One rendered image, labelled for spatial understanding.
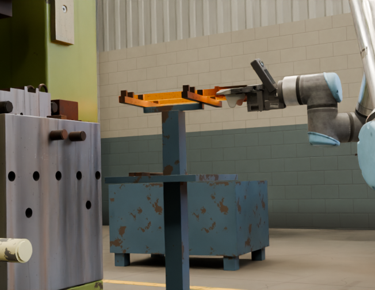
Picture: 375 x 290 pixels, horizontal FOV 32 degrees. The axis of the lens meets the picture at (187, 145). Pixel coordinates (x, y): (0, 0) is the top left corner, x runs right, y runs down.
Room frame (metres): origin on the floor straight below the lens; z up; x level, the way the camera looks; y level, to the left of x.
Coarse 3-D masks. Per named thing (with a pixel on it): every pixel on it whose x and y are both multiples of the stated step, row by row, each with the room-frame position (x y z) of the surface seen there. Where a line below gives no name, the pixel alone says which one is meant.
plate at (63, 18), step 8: (56, 0) 1.99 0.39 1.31; (64, 0) 2.03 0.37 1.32; (72, 0) 2.06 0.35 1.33; (56, 8) 1.99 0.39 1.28; (64, 8) 2.03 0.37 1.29; (72, 8) 2.06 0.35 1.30; (56, 16) 1.99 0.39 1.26; (64, 16) 2.03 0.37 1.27; (72, 16) 2.06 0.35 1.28; (56, 24) 1.99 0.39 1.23; (64, 24) 2.03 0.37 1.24; (72, 24) 2.06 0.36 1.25; (56, 32) 1.99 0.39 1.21; (64, 32) 2.03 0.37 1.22; (72, 32) 2.06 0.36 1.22; (56, 40) 2.00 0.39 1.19; (64, 40) 2.03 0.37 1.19; (72, 40) 2.06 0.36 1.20
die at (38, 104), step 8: (8, 88) 1.65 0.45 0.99; (16, 88) 1.71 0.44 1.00; (24, 88) 1.69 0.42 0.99; (0, 96) 1.62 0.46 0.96; (8, 96) 1.64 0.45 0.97; (16, 96) 1.66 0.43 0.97; (24, 96) 1.69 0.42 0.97; (32, 96) 1.72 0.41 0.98; (40, 96) 1.75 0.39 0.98; (48, 96) 1.77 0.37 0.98; (16, 104) 1.66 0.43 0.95; (24, 104) 1.69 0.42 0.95; (32, 104) 1.72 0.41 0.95; (40, 104) 1.74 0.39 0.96; (48, 104) 1.77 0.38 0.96; (16, 112) 1.66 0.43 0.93; (24, 112) 1.69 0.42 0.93; (32, 112) 1.72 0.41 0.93; (40, 112) 1.74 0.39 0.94; (48, 112) 1.77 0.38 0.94
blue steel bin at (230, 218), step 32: (128, 192) 5.74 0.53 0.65; (160, 192) 5.60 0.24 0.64; (192, 192) 5.47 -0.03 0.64; (224, 192) 5.35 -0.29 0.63; (256, 192) 5.75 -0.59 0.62; (128, 224) 5.74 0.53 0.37; (160, 224) 5.60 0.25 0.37; (192, 224) 5.47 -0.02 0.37; (224, 224) 5.35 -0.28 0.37; (256, 224) 5.73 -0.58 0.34; (128, 256) 5.86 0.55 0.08; (160, 256) 6.40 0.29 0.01; (224, 256) 5.38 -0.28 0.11; (256, 256) 5.96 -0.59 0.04
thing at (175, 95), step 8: (216, 88) 2.06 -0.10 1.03; (224, 88) 2.06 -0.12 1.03; (232, 88) 2.05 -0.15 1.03; (120, 96) 2.18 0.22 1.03; (136, 96) 2.16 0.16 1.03; (144, 96) 2.15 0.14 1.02; (152, 96) 2.14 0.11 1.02; (160, 96) 2.13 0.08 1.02; (168, 96) 2.12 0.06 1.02; (176, 96) 2.11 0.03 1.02; (208, 96) 2.09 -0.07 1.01; (216, 96) 2.06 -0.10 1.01; (224, 96) 2.07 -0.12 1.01
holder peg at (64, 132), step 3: (60, 129) 1.68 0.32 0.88; (63, 129) 1.68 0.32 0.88; (51, 132) 1.68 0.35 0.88; (54, 132) 1.68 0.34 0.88; (57, 132) 1.67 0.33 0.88; (60, 132) 1.67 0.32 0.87; (63, 132) 1.67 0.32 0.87; (66, 132) 1.68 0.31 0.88; (51, 135) 1.68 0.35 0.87; (54, 135) 1.68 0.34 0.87; (57, 135) 1.67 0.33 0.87; (60, 135) 1.67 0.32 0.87; (63, 135) 1.67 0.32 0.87; (66, 135) 1.68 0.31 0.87; (51, 138) 1.69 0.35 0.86; (54, 138) 1.68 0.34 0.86; (57, 138) 1.68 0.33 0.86; (60, 138) 1.67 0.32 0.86; (63, 138) 1.67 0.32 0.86; (66, 138) 1.68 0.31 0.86
